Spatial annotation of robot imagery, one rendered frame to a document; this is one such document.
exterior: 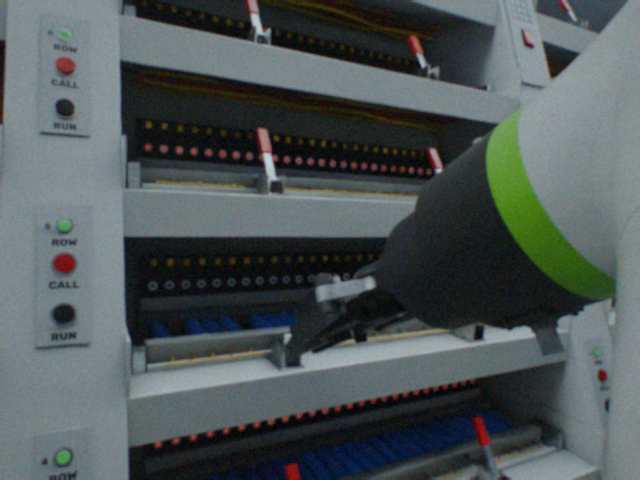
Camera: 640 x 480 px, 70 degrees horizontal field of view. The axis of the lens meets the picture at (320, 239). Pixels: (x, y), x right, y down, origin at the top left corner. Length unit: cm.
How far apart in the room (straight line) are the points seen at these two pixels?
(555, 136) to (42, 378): 40
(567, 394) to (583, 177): 65
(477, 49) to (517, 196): 76
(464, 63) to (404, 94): 29
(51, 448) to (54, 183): 22
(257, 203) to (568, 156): 37
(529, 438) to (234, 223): 55
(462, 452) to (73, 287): 52
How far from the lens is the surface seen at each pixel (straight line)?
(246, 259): 64
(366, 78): 65
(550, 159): 18
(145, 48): 55
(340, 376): 51
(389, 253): 27
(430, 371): 59
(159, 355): 50
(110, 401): 44
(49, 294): 44
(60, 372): 44
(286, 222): 51
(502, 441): 76
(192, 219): 48
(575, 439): 81
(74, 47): 53
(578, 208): 18
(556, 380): 81
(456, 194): 22
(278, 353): 50
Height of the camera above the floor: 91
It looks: 12 degrees up
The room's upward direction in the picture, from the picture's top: 6 degrees counter-clockwise
